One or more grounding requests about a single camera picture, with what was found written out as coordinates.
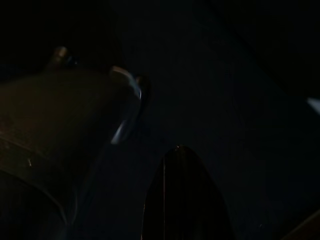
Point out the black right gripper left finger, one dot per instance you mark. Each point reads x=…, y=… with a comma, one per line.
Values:
x=155, y=212

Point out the grey robot right leg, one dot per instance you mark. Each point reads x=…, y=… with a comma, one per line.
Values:
x=50, y=112

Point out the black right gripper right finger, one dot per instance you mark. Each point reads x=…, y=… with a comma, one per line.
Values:
x=190, y=200

